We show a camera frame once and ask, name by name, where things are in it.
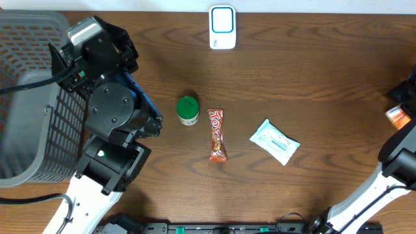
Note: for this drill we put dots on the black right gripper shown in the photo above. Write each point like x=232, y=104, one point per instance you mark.
x=398, y=93

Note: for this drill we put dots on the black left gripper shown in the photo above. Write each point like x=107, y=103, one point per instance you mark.
x=130, y=52

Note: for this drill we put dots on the mint Zappy wipes pack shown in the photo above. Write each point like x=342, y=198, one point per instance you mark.
x=272, y=140

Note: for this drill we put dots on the green lid jar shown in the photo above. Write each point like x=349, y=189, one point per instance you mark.
x=188, y=110

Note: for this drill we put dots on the red Top chocolate bar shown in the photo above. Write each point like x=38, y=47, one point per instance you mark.
x=218, y=152

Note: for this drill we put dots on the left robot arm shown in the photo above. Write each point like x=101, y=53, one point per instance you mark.
x=119, y=115

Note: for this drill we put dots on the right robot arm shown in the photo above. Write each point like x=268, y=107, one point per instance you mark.
x=393, y=177

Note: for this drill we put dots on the white barcode scanner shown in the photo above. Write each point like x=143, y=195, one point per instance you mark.
x=222, y=27

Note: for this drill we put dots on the grey plastic mesh basket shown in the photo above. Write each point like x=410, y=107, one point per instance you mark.
x=41, y=128

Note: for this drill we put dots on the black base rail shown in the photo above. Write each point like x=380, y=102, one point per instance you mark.
x=125, y=224

